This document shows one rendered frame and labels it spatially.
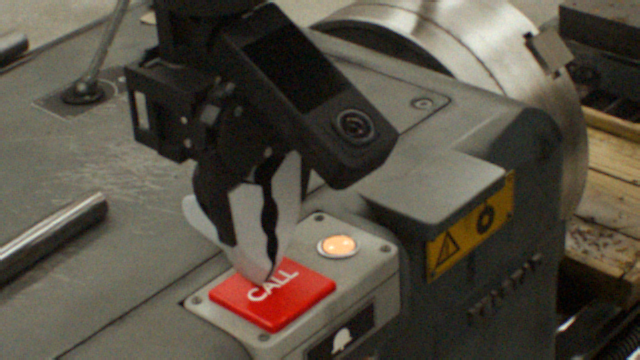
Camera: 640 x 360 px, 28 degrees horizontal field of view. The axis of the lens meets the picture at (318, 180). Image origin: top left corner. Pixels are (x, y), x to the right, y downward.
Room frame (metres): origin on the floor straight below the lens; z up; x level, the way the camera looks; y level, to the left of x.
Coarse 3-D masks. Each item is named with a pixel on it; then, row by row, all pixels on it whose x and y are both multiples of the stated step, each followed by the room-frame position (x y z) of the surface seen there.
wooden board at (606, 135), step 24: (600, 120) 1.45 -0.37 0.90; (600, 144) 1.41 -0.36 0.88; (624, 144) 1.41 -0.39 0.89; (600, 168) 1.35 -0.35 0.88; (624, 168) 1.35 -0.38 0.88; (600, 192) 1.30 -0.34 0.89; (624, 192) 1.30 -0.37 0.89; (576, 216) 1.26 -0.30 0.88; (600, 216) 1.25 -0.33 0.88; (624, 216) 1.25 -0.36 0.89; (576, 240) 1.21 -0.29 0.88; (600, 240) 1.20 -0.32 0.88; (624, 240) 1.20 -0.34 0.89; (576, 264) 1.14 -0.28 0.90; (600, 264) 1.13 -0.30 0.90; (576, 288) 1.14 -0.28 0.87; (600, 288) 1.12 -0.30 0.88; (624, 288) 1.10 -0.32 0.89
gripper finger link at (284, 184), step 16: (272, 160) 0.67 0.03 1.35; (288, 160) 0.67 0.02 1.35; (240, 176) 0.70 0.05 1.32; (256, 176) 0.67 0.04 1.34; (272, 176) 0.66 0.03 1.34; (288, 176) 0.67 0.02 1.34; (272, 192) 0.66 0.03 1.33; (288, 192) 0.67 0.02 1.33; (272, 208) 0.66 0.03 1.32; (288, 208) 0.67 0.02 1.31; (272, 224) 0.66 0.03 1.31; (288, 224) 0.67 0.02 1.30; (272, 240) 0.66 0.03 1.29; (288, 240) 0.67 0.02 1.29; (272, 256) 0.66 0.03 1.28; (272, 272) 0.66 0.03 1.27
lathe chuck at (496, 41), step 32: (384, 0) 1.14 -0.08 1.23; (416, 0) 1.13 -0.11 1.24; (448, 0) 1.12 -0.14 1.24; (480, 0) 1.13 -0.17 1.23; (448, 32) 1.07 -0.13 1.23; (480, 32) 1.08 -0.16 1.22; (512, 32) 1.09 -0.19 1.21; (512, 64) 1.06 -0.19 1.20; (512, 96) 1.03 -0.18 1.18; (544, 96) 1.05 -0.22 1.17; (576, 96) 1.07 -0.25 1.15; (576, 128) 1.05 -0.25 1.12; (576, 160) 1.05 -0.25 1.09; (576, 192) 1.05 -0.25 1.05
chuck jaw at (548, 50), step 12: (528, 36) 1.10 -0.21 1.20; (540, 36) 1.13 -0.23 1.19; (552, 36) 1.13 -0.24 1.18; (528, 48) 1.09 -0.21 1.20; (540, 48) 1.10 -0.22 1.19; (552, 48) 1.12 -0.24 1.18; (564, 48) 1.13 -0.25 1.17; (540, 60) 1.09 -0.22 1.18; (552, 60) 1.09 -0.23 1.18; (564, 60) 1.12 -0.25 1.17; (552, 72) 1.08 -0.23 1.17
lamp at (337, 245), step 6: (330, 240) 0.71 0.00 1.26; (336, 240) 0.71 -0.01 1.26; (342, 240) 0.71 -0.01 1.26; (348, 240) 0.71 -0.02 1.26; (324, 246) 0.70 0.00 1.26; (330, 246) 0.70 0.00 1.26; (336, 246) 0.70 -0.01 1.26; (342, 246) 0.70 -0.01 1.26; (348, 246) 0.70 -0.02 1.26; (330, 252) 0.70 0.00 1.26; (336, 252) 0.70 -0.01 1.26; (342, 252) 0.70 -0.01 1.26
